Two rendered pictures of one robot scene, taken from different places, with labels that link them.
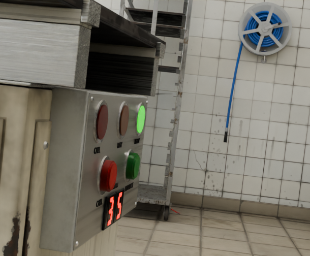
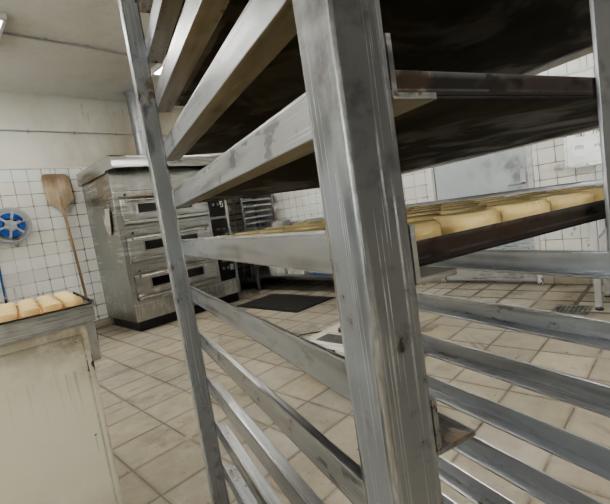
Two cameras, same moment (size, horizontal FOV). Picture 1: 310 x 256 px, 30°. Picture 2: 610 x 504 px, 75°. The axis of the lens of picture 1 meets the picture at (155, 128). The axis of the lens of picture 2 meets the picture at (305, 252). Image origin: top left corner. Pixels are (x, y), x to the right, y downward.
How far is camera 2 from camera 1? 1.10 m
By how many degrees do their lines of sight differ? 49
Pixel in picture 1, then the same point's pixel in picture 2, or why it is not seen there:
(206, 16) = not seen: outside the picture
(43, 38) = (84, 311)
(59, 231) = (96, 355)
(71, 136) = (92, 331)
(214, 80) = not seen: outside the picture
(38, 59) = (84, 317)
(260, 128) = (30, 288)
